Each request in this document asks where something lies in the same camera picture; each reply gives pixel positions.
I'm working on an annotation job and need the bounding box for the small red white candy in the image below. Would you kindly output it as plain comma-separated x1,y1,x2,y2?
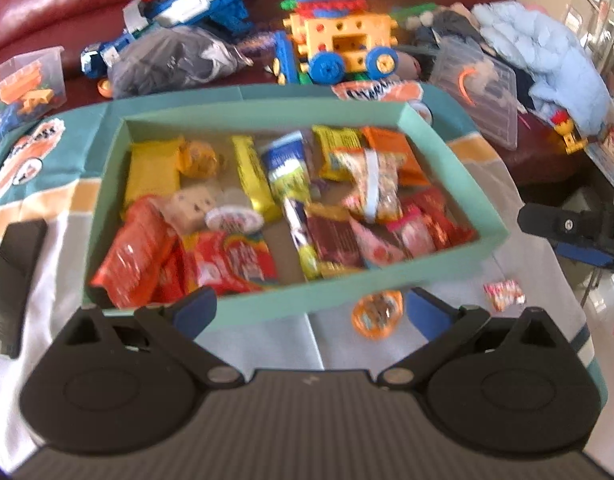
484,280,526,312

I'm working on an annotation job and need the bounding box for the large orange red snack bag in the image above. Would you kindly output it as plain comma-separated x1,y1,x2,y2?
90,195,178,309

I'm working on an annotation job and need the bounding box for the small orange candy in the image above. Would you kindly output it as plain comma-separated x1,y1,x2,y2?
351,290,404,340

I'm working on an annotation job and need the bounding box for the red Skittles bag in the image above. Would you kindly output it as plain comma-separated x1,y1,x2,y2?
182,231,279,296

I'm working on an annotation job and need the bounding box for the yellow red toy figure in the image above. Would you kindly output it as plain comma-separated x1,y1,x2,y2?
551,110,589,155

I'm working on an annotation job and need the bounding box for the red snack pack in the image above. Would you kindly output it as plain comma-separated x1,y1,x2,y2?
401,186,477,250

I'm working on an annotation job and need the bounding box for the pink candy pack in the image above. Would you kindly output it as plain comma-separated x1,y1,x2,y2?
350,207,436,269

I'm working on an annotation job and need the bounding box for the beige cartoon face snack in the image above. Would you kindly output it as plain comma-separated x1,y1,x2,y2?
160,184,221,236

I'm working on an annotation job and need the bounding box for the round white candy pack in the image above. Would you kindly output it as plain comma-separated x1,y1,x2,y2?
205,188,264,234

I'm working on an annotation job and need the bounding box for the dark red chocolate pack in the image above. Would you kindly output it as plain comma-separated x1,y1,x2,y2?
305,203,365,278

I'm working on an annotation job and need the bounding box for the teal cardboard box tray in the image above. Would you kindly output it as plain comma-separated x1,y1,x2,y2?
86,98,508,330

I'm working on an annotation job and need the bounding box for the orange white chips bag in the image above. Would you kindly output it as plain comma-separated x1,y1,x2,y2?
336,150,402,224

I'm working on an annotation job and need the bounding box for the long yellow candy bar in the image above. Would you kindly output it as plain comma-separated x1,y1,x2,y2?
231,136,282,223

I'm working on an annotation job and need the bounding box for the yellow wafer snack pack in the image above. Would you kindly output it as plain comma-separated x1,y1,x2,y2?
124,136,184,208

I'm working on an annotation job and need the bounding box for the yellow purple candy bag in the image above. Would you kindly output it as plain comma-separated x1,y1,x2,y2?
282,197,321,281

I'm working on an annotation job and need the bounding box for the orange crinkled candy wrapper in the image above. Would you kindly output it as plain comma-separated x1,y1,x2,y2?
177,141,221,179

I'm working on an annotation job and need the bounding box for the clear plastic organizer lid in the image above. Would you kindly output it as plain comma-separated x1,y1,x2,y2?
429,37,518,151

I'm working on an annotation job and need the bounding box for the light blue fluffy blanket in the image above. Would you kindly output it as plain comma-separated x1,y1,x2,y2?
472,1,610,136

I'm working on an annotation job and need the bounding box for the blue white cracker pack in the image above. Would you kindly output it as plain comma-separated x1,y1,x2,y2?
258,131,311,203

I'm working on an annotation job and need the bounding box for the orange snack pack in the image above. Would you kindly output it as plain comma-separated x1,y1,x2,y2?
360,126,429,186

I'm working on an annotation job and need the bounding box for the yellow speckled snack pack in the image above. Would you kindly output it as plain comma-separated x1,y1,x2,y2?
312,125,362,182

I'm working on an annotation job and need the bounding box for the pink plush toy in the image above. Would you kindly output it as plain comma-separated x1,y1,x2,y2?
395,50,423,80

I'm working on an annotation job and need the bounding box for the clear bag of dark parts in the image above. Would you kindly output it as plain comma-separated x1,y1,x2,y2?
107,26,252,100

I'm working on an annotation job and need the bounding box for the clear bin of toy blocks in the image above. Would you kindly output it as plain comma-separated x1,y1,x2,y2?
0,46,66,144

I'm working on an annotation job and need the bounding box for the yellow toy construction car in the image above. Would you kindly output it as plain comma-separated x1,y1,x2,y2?
271,0,398,86

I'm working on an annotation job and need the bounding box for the blue white toy robot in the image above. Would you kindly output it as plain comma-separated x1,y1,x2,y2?
80,0,252,79

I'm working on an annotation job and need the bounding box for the dark red leather sofa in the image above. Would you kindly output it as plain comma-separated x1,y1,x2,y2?
0,0,588,187

